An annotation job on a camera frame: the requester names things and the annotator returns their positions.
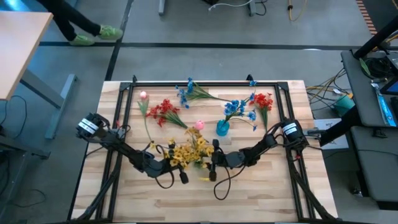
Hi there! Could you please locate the black slanted beam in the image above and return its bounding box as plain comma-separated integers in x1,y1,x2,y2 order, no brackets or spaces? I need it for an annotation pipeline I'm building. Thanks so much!
319,105,363,147

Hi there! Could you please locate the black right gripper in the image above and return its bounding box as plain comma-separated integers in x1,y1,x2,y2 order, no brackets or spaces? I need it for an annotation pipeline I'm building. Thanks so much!
208,139,249,182

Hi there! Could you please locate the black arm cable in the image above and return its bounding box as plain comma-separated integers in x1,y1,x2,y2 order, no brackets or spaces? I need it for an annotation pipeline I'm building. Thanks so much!
154,169,175,190
213,166,246,201

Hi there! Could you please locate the blue strap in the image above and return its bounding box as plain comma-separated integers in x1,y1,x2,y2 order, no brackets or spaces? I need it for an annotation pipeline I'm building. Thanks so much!
371,82,398,128

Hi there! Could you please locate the floor cable bundle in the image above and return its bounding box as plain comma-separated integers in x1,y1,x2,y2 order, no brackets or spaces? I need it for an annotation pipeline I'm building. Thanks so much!
306,67,355,106

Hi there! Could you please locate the person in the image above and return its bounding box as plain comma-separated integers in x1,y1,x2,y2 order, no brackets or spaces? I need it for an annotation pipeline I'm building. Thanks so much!
34,0,124,47

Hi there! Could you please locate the grey desk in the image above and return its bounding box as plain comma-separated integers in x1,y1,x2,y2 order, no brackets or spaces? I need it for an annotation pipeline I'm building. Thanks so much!
340,49,398,128

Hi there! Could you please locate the white cable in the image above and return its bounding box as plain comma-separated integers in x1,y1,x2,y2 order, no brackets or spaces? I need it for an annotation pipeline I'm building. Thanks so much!
207,0,253,12

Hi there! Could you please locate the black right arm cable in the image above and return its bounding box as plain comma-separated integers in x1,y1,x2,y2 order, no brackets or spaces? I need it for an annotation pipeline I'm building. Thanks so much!
213,166,246,201

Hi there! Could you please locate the yellow artificial flower bunch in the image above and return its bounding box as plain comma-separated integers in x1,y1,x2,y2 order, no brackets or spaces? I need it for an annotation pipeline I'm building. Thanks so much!
183,126,216,182
148,136,187,169

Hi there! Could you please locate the yellow cable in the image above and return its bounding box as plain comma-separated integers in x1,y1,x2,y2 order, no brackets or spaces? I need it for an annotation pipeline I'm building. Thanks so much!
287,0,308,22

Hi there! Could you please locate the dark tablet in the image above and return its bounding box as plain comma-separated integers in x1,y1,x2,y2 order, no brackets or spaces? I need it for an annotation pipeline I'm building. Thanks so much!
379,77,398,96

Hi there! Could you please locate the dark grey desk foot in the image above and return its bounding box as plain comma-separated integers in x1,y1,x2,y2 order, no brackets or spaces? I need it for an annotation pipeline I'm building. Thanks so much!
0,133,51,160

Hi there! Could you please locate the blue glass vase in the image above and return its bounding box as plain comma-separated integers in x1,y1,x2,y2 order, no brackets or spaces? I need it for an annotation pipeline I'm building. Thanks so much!
216,119,231,137

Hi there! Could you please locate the grey side table leg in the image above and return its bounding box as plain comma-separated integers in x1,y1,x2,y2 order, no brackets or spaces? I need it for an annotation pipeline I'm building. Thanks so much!
19,68,78,140

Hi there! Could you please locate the teal cup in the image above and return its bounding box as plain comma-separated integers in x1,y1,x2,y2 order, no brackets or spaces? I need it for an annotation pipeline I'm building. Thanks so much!
334,95,355,116

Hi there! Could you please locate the red artificial flower bunch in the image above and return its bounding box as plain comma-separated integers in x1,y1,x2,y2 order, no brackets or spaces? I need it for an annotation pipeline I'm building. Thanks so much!
145,98,189,130
248,92,274,132

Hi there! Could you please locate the black coiled cable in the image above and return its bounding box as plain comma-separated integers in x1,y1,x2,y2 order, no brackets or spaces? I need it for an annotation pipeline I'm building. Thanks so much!
363,57,396,80

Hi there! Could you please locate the wooden side table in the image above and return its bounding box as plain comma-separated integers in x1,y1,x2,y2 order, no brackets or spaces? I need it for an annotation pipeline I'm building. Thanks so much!
0,11,54,101

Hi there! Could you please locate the black diagonal pole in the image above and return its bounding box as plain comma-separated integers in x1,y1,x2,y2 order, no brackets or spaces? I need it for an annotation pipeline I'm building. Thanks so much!
353,23,398,59

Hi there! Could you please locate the white paper sheet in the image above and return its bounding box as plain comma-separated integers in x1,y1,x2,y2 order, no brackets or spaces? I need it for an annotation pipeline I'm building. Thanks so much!
312,118,349,151

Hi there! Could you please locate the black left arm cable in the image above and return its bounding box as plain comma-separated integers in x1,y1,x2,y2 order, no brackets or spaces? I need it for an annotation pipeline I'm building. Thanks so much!
154,169,175,190

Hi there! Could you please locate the black metal table frame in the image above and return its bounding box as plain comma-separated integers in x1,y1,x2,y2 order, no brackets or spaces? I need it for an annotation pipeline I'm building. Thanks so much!
67,73,338,223

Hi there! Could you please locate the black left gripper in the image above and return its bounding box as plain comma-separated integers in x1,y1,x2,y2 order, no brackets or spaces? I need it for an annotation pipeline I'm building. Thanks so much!
142,143,190,185

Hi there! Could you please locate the blue artificial flower bunch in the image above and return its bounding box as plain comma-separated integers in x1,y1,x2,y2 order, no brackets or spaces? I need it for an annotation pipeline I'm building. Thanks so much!
222,79,259,131
175,77,233,110

